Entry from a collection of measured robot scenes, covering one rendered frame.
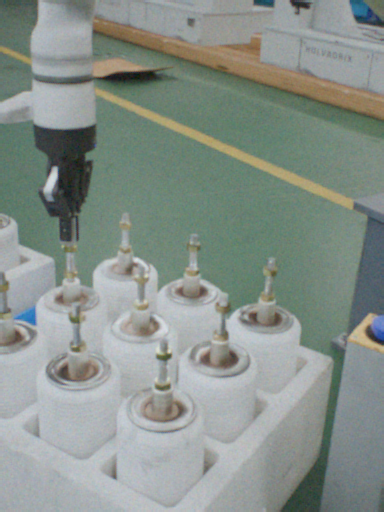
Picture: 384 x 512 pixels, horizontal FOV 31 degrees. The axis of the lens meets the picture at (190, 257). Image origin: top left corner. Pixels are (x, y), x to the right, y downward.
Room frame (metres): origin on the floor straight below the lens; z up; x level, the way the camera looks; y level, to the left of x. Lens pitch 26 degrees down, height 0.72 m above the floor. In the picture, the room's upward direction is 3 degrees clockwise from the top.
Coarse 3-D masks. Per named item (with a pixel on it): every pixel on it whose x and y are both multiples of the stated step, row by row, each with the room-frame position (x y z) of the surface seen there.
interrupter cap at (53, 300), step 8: (56, 288) 0.84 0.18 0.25; (80, 288) 0.85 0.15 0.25; (88, 288) 0.85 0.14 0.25; (48, 296) 0.82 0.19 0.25; (56, 296) 0.83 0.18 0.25; (80, 296) 0.83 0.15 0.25; (88, 296) 0.83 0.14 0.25; (96, 296) 0.83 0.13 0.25; (48, 304) 0.80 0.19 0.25; (56, 304) 0.80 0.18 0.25; (64, 304) 0.81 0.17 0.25; (88, 304) 0.81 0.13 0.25; (96, 304) 0.81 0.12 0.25; (64, 312) 0.78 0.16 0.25
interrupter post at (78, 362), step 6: (72, 354) 0.65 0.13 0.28; (78, 354) 0.65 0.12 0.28; (84, 354) 0.65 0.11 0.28; (72, 360) 0.65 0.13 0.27; (78, 360) 0.65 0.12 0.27; (84, 360) 0.65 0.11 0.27; (72, 366) 0.65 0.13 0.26; (78, 366) 0.65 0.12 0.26; (84, 366) 0.65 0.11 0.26; (72, 372) 0.65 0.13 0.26; (78, 372) 0.65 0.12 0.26; (84, 372) 0.65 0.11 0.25
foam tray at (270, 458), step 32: (288, 384) 0.75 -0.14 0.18; (320, 384) 0.78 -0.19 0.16; (32, 416) 0.66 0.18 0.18; (256, 416) 0.72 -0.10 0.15; (288, 416) 0.69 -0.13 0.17; (320, 416) 0.80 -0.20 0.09; (0, 448) 0.62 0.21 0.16; (32, 448) 0.61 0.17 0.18; (224, 448) 0.62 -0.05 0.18; (256, 448) 0.62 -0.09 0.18; (288, 448) 0.71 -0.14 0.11; (0, 480) 0.62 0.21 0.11; (32, 480) 0.59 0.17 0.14; (64, 480) 0.57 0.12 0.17; (96, 480) 0.56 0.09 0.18; (224, 480) 0.57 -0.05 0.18; (256, 480) 0.63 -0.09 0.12; (288, 480) 0.72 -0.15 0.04
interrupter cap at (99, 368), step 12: (60, 360) 0.67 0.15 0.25; (96, 360) 0.68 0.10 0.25; (48, 372) 0.65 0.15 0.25; (60, 372) 0.65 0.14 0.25; (96, 372) 0.65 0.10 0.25; (108, 372) 0.65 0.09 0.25; (60, 384) 0.63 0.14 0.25; (72, 384) 0.63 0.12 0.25; (84, 384) 0.63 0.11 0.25; (96, 384) 0.63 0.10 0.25
